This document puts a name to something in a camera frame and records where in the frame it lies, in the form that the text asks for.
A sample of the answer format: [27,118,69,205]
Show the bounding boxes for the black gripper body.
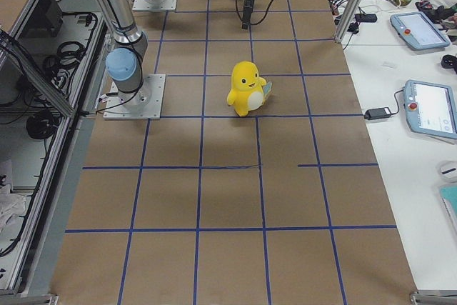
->
[241,0,254,30]

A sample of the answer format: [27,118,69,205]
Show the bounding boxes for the yellow plush dinosaur toy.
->
[226,61,272,117]

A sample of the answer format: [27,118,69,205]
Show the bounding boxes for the black power adapter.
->
[363,107,393,121]

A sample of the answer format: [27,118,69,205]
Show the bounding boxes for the upper teach pendant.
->
[390,11,451,51]

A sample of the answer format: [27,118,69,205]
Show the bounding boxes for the teach pendant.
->
[390,11,451,51]
[403,80,456,140]

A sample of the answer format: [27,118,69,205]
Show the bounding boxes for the lower teach pendant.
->
[403,80,456,140]

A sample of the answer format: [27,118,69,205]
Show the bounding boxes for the coiled black cables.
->
[41,41,86,86]

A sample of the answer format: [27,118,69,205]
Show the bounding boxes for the metal side rack frame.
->
[1,0,105,297]

